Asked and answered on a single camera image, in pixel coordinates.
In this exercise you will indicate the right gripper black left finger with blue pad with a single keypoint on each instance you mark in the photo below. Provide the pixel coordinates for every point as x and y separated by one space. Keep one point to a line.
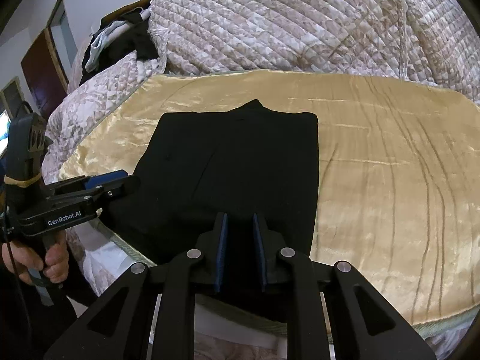
148 313

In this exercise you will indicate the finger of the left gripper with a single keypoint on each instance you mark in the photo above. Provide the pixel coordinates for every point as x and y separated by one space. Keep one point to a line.
98 196
84 182

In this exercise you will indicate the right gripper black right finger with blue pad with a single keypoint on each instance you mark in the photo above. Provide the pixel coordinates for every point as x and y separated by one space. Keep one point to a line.
331 312

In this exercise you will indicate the black pants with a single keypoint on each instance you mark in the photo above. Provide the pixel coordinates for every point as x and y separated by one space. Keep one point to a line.
250 166

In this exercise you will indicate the person's left hand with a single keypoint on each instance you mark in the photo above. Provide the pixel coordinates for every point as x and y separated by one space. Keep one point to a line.
18 259

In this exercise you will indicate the dark red wooden door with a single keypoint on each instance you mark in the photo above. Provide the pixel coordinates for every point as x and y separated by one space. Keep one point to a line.
44 74

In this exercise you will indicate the golden satin bed sheet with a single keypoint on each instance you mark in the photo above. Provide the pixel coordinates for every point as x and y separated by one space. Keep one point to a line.
399 174

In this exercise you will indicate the pile of clothes at headboard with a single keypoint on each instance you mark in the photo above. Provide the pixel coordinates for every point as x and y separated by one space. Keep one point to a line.
121 33

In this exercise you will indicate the white quilted floral bedspread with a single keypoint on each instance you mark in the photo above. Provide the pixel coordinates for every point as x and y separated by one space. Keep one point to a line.
426 42

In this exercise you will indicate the window with white frame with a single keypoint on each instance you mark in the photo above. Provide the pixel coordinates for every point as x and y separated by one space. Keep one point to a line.
11 99

